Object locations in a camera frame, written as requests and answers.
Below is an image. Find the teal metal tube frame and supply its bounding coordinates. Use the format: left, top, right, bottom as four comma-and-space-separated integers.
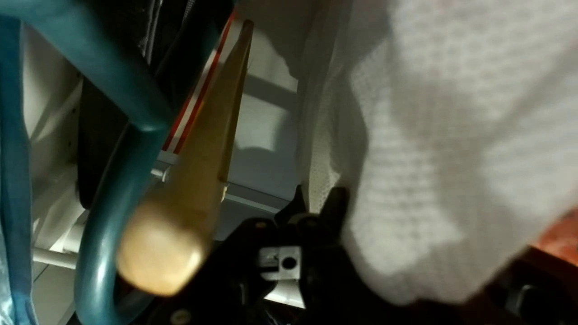
0, 0, 177, 325

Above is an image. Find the wooden clothes hanger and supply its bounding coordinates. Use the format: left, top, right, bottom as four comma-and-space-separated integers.
114, 16, 259, 298

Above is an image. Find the white shirt with black collar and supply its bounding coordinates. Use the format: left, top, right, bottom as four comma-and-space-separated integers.
295, 0, 578, 305

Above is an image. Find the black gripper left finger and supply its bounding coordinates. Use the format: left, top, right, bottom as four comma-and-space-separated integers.
150, 184, 313, 325

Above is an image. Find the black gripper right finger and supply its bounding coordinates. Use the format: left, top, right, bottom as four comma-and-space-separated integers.
300, 184, 578, 325

